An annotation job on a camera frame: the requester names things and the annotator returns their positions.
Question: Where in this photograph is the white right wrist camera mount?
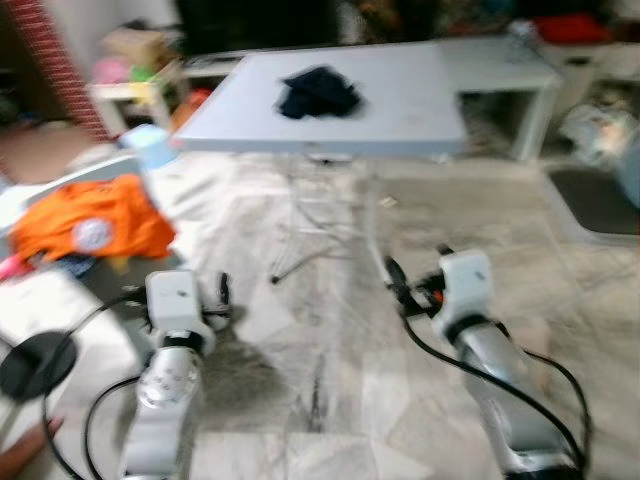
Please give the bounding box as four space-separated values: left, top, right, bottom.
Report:
437 250 496 336

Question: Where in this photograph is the white small table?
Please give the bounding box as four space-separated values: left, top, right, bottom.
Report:
88 80 186 136

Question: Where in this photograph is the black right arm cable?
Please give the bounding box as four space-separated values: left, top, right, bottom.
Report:
398 295 593 471

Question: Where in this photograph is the grey folding chair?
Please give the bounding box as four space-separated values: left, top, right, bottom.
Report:
545 165 640 246

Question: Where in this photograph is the white folding table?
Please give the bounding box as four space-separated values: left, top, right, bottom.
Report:
172 40 469 286

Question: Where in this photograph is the white low table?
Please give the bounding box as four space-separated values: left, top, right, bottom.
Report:
440 38 561 161

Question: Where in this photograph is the black television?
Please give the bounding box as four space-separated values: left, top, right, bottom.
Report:
180 0 336 56

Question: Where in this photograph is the navy blue garment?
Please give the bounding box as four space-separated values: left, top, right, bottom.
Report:
275 65 363 121

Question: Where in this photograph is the brown cardboard box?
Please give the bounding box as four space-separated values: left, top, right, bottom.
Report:
105 28 169 69

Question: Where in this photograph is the short black left arm cable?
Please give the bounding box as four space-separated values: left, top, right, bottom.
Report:
83 375 141 473

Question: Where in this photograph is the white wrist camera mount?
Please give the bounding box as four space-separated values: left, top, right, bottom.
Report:
145 270 204 341
437 250 496 336

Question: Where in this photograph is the white green printed bag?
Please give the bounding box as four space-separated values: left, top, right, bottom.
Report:
560 100 626 166

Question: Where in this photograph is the black round disc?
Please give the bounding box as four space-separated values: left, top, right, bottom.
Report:
0 335 78 403

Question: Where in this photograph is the orange shirt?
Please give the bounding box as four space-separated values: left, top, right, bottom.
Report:
10 173 176 263

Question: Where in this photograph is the blue grey cushion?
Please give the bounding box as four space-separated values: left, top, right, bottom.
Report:
617 135 640 206

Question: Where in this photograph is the long black left arm cable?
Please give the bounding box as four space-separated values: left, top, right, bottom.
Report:
40 290 151 480

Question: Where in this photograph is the red cloth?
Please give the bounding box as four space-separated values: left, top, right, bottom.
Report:
535 12 611 46

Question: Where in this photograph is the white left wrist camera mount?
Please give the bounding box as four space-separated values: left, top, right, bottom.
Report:
145 270 204 341

